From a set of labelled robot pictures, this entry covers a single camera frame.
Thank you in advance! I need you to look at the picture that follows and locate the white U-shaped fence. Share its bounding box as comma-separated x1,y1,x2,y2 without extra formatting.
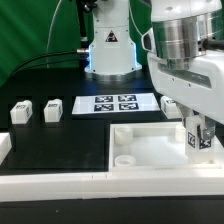
0,132,224,203

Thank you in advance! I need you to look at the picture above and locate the white sheet with markers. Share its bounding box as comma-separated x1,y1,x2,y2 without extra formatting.
72,93,160,115

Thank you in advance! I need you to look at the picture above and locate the black camera stand pole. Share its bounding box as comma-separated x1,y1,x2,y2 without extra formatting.
75,0,89,48

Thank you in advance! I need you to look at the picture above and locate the grey thin cable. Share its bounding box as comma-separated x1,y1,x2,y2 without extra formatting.
45,0,64,69

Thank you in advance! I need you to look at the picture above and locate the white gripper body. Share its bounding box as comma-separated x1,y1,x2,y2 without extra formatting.
141,27,224,126

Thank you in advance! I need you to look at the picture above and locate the black cable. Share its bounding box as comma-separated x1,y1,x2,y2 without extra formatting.
9,49,90,78

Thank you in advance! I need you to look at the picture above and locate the white square tabletop part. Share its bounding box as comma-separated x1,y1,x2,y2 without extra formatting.
109,122,224,171

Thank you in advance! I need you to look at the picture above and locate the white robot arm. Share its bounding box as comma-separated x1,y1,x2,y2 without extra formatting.
86,0,224,140

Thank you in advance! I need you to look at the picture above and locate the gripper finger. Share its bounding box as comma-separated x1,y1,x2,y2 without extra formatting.
199,114,216,140
176,103,194,126

